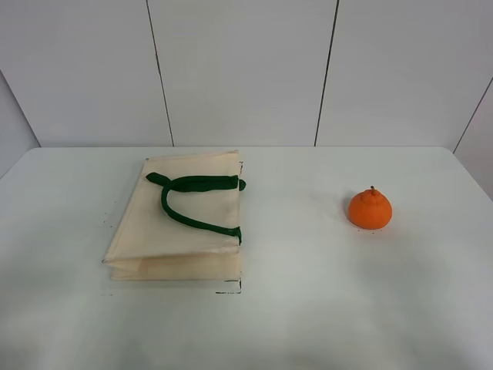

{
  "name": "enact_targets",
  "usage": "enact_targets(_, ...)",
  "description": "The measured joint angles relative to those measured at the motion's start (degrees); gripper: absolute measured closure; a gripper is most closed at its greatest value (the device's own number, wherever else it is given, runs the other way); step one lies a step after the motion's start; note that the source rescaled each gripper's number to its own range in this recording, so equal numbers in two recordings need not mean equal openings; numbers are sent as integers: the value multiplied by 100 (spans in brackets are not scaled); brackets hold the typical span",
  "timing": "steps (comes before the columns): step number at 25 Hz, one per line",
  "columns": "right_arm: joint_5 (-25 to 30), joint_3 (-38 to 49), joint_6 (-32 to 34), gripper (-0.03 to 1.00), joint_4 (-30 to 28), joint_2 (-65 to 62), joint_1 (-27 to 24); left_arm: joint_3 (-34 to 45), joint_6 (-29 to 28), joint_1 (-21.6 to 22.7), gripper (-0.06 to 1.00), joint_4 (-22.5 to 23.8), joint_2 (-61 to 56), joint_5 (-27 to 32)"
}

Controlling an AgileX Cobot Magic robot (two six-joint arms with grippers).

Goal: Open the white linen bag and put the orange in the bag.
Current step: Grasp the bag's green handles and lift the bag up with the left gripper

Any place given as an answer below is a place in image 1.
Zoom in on cream linen bag green handles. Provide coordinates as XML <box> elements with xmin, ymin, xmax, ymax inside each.
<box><xmin>102</xmin><ymin>150</ymin><xmax>245</xmax><ymax>281</ymax></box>

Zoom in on orange with stem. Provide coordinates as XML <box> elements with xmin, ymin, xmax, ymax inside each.
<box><xmin>347</xmin><ymin>186</ymin><xmax>393</xmax><ymax>230</ymax></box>

